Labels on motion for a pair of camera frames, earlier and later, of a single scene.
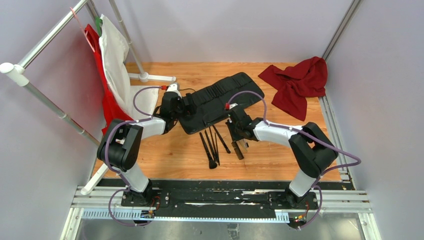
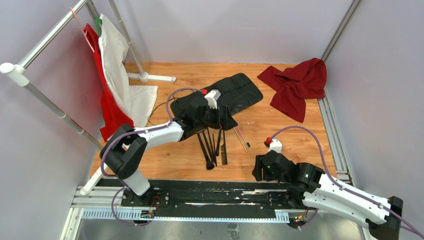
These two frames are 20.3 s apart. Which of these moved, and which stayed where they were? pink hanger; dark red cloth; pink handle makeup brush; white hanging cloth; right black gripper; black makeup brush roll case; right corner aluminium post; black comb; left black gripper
Moved: left black gripper; black comb; right black gripper
Stayed: black makeup brush roll case; dark red cloth; white hanging cloth; right corner aluminium post; pink handle makeup brush; pink hanger
